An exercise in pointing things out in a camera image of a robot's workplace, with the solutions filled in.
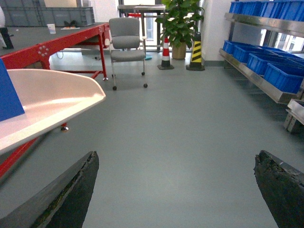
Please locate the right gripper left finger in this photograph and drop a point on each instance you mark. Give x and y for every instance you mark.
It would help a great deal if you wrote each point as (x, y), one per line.
(61, 204)

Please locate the yellow black traffic cone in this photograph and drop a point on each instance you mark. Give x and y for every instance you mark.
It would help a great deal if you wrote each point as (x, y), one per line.
(196, 58)

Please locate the steel shelf rack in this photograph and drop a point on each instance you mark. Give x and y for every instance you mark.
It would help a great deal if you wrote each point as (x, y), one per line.
(278, 73)

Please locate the red white traffic cone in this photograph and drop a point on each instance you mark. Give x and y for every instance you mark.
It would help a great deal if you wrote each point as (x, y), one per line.
(166, 60)

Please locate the beige plastic dustpan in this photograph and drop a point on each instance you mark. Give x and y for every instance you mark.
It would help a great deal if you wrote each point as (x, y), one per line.
(49, 99)

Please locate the blue plastic part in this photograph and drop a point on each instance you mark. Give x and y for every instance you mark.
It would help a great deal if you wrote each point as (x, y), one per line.
(10, 105)

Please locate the grey office chair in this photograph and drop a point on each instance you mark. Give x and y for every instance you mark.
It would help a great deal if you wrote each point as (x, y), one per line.
(125, 44)

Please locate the green potted plant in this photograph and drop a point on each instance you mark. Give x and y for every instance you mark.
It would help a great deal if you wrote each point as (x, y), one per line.
(179, 24)

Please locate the red conveyor table frame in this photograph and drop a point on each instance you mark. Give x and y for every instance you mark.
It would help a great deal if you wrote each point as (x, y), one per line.
(53, 54)

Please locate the white paper cup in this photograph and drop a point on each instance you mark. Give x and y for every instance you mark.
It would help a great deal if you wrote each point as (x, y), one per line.
(51, 28)

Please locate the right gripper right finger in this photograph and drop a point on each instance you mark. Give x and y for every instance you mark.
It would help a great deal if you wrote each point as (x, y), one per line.
(282, 188)

